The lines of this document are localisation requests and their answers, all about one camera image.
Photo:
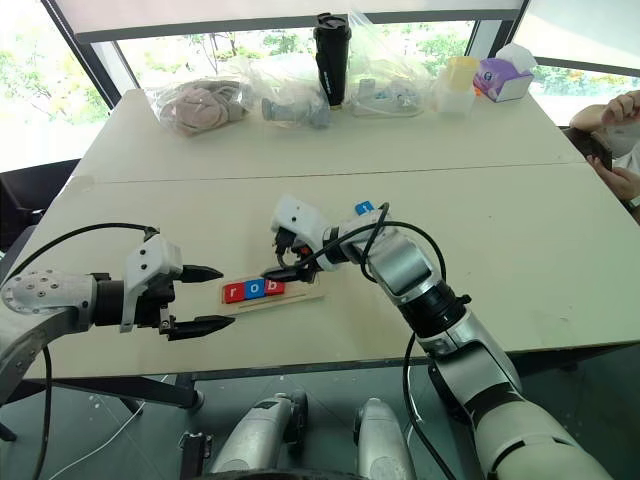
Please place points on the black table frame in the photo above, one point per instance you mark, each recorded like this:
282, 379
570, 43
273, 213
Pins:
125, 387

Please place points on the small black floor bracket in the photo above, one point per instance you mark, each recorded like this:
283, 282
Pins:
196, 455

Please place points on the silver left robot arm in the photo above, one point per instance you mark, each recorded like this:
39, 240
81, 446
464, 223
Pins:
45, 295

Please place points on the blue letter block o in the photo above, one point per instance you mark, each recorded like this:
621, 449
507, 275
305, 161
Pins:
255, 291

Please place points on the plastic bag with grey toy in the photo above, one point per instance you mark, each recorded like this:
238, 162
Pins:
295, 100

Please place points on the dark phone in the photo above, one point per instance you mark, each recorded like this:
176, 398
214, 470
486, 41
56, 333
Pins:
592, 145

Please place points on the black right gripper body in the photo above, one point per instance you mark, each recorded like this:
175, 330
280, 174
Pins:
292, 250

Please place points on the black travel tumbler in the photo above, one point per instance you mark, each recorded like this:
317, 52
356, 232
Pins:
331, 60

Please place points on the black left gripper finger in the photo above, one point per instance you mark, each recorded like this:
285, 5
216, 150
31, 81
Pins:
200, 274
200, 327

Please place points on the purple tissue box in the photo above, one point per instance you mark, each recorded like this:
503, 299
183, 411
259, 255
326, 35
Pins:
505, 77

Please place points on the blue letter block t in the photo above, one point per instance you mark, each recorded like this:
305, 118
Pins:
364, 208

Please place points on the red letter block r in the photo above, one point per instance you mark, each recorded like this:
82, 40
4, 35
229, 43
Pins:
234, 294

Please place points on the bystander white shirt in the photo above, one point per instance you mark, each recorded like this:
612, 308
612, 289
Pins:
625, 142

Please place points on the clear plastic bag with items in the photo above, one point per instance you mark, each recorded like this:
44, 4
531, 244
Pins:
385, 85

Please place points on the black chair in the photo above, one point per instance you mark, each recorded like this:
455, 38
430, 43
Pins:
25, 200

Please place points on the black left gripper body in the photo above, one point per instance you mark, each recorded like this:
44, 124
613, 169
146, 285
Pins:
150, 305

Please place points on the silver rounded robot leg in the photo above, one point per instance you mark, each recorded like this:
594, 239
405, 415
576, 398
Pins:
260, 435
382, 440

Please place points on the wooden letter tray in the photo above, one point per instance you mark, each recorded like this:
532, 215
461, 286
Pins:
300, 298

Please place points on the bystander bare forearm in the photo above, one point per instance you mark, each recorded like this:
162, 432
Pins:
615, 107

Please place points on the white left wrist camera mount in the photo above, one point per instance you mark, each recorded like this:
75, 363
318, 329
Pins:
150, 260

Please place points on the yellow lidded plastic container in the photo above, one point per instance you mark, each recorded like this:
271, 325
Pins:
459, 82

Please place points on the plastic bag with pink plush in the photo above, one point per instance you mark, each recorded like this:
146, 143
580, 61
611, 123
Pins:
197, 107

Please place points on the red letter block b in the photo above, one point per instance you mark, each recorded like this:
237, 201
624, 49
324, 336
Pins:
274, 288

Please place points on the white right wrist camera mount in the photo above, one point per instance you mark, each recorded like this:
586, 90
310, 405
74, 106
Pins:
300, 215

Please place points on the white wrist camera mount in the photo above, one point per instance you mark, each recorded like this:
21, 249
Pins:
150, 260
300, 215

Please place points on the bystander hand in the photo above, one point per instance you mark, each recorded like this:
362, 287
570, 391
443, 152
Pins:
625, 182

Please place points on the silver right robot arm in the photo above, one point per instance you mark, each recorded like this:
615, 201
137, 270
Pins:
480, 370

